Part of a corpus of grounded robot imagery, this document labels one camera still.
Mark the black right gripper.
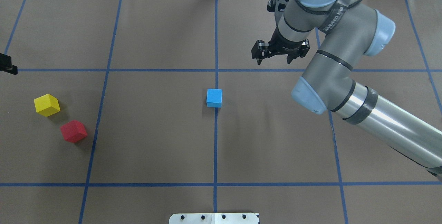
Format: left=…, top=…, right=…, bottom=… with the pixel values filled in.
left=251, top=28, right=310, bottom=65

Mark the blue block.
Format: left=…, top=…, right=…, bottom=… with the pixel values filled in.
left=206, top=88, right=223, bottom=108

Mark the red block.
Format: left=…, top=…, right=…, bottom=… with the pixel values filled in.
left=60, top=120, right=87, bottom=143

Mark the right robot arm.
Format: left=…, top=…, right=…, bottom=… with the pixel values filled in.
left=251, top=0, right=442, bottom=180

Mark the yellow block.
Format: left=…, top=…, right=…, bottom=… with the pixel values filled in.
left=33, top=94, right=61, bottom=117

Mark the white camera pole base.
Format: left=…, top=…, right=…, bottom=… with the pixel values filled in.
left=169, top=213, right=260, bottom=224

